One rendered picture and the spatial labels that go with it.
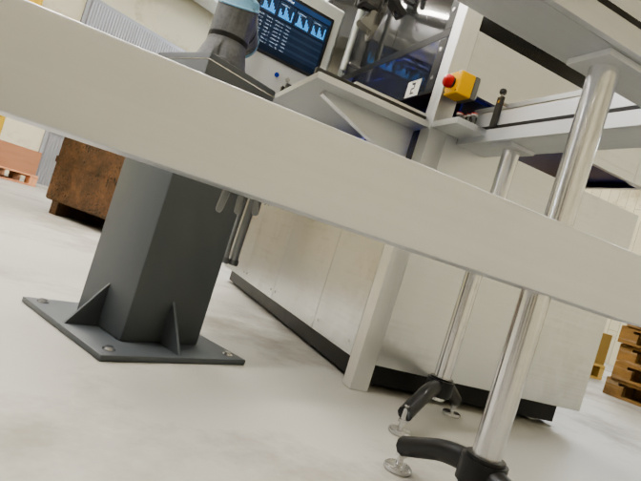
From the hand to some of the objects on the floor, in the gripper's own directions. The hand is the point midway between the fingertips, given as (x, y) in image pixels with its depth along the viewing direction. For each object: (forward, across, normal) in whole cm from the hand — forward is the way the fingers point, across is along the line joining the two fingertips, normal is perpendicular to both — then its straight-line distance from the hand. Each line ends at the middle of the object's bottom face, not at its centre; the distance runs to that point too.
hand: (369, 38), depth 170 cm
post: (+108, +10, +27) cm, 112 cm away
